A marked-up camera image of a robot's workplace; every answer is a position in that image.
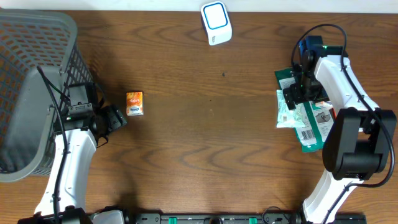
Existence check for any orange Kleenex tissue pack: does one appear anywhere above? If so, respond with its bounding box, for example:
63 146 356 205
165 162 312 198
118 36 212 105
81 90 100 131
126 91 144 116

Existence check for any green white 3M package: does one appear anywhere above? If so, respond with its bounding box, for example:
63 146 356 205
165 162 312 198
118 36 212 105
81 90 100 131
274 68 335 152

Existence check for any teal wet wipes packet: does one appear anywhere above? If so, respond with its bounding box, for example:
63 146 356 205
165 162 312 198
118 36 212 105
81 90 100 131
276 90 305 128

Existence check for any small orange snack box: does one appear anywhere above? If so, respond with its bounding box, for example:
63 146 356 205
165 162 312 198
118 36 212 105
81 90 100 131
315 101 333 110

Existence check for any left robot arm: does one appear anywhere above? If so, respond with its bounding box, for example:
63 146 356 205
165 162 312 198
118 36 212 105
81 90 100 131
18 103 127 223

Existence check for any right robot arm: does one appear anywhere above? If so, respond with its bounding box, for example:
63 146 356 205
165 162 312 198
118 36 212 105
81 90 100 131
282 40 397 223

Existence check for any white barcode scanner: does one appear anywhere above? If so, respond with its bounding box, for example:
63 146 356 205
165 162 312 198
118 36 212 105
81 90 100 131
200 1 233 46

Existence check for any grey plastic shopping basket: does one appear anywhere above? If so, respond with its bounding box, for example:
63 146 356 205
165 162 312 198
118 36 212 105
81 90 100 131
1 9 93 182

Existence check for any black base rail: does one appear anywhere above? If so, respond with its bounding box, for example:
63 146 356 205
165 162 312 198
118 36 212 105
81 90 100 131
88 212 367 224

